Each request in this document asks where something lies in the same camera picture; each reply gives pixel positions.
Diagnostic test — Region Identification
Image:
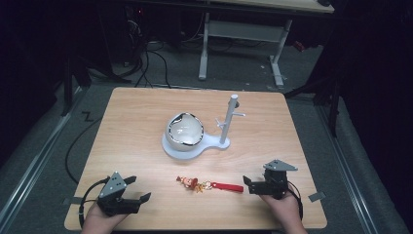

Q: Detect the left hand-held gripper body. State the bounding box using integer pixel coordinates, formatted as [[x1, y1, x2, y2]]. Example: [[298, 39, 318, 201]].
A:
[[96, 171, 139, 217]]

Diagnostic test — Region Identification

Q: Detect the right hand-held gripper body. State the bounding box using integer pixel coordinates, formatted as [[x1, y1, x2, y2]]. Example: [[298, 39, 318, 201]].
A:
[[262, 159, 299, 200]]

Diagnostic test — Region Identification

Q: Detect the doll keychain with red strap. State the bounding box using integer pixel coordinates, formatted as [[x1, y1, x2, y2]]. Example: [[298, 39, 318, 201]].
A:
[[175, 175, 244, 194]]

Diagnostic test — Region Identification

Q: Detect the person's right hand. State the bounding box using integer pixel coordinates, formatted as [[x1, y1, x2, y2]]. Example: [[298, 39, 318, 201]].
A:
[[258, 190, 308, 234]]

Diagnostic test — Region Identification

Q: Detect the person's left hand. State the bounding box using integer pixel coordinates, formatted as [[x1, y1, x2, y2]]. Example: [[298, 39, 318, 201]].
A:
[[80, 202, 130, 234]]

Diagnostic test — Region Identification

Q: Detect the grey tape strip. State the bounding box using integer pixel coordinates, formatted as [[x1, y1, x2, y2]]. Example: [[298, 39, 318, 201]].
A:
[[308, 191, 326, 203], [61, 196, 86, 206]]

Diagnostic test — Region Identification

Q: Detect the white stand with pegs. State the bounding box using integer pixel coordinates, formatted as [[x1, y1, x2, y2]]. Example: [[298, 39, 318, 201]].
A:
[[161, 94, 246, 161]]

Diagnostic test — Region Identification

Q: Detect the white egg-shaped glossy bowl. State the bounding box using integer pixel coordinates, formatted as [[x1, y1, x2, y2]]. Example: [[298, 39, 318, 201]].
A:
[[164, 112, 206, 152]]

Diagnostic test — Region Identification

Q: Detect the black metal stand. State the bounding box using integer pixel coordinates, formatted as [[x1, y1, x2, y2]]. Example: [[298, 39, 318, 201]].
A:
[[59, 55, 93, 118], [283, 72, 342, 138]]

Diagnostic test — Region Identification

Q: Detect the desk with white legs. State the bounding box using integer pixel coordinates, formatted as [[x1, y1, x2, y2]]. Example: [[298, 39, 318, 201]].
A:
[[198, 0, 335, 90]]

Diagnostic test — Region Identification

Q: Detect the right hand-held gripper black cable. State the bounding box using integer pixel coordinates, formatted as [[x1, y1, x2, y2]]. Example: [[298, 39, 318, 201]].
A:
[[287, 180, 305, 221]]

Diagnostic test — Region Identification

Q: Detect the hand-held gripper black cable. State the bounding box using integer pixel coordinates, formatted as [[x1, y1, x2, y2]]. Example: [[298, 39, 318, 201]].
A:
[[287, 180, 305, 221], [78, 176, 111, 229]]

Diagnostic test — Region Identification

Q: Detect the left hand-held gripper black cable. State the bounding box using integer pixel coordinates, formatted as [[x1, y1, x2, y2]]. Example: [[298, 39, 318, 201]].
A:
[[78, 176, 111, 229]]

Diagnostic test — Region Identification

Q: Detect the black floor cable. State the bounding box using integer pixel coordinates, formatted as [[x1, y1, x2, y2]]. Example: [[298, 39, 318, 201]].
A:
[[64, 116, 103, 185]]

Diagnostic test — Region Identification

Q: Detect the metal floor rail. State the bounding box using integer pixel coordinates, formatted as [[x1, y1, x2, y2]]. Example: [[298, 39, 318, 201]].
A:
[[316, 103, 381, 234], [0, 86, 86, 228]]

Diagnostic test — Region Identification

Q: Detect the bundle of black cables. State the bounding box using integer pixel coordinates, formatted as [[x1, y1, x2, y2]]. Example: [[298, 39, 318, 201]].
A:
[[125, 19, 172, 90]]

